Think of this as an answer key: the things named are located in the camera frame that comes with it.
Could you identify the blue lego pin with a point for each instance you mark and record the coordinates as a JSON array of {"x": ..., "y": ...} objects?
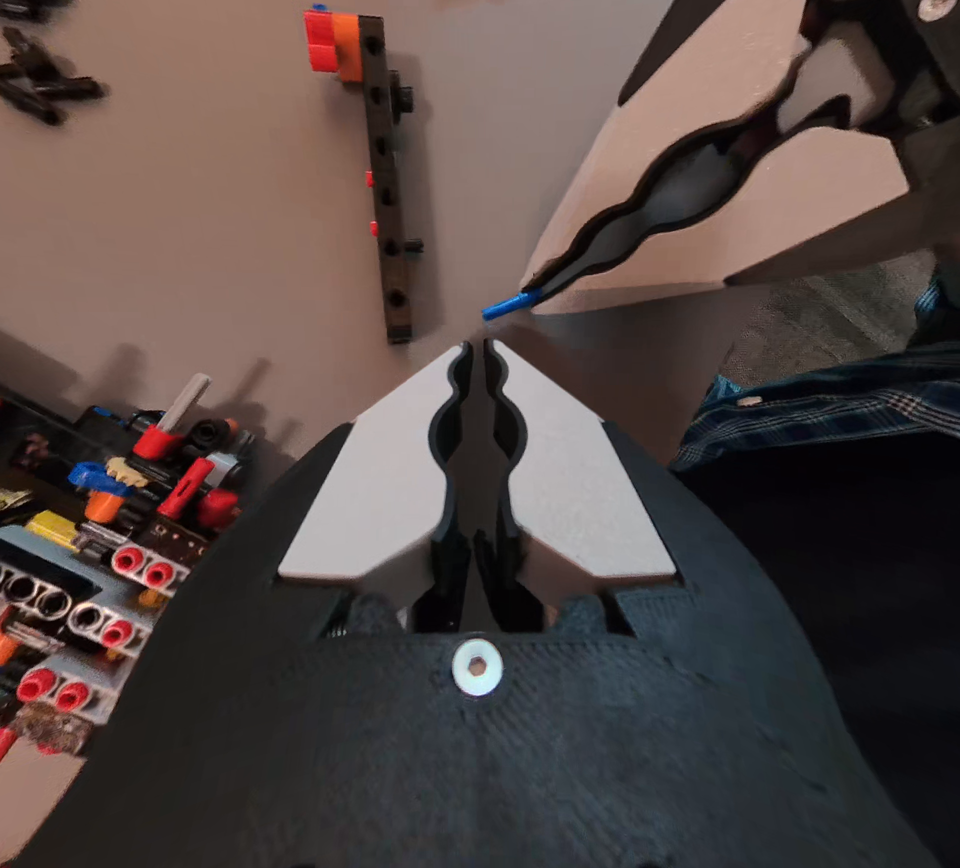
[{"x": 506, "y": 305}]

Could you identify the dark lego axle piece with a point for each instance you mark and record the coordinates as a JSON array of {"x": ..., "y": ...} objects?
[{"x": 26, "y": 54}]

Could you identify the partly built lego vehicle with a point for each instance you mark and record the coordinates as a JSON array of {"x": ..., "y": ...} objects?
[{"x": 97, "y": 568}]

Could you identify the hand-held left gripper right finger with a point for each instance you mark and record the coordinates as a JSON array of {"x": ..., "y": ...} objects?
[{"x": 592, "y": 500}]

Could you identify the plaid shirt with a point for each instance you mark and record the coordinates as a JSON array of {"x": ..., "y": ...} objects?
[{"x": 825, "y": 403}]

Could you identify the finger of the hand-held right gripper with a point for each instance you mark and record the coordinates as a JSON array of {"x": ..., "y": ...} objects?
[
  {"x": 787, "y": 223},
  {"x": 690, "y": 80}
]

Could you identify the dark garment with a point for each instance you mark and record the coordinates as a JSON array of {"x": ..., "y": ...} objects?
[{"x": 870, "y": 620}]

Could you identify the black lego beam assembly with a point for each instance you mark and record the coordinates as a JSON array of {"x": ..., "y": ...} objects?
[{"x": 397, "y": 208}]

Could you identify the black lego pin connector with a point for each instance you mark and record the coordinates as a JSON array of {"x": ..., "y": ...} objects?
[{"x": 45, "y": 89}]

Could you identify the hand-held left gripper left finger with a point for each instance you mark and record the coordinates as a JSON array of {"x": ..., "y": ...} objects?
[{"x": 360, "y": 500}]

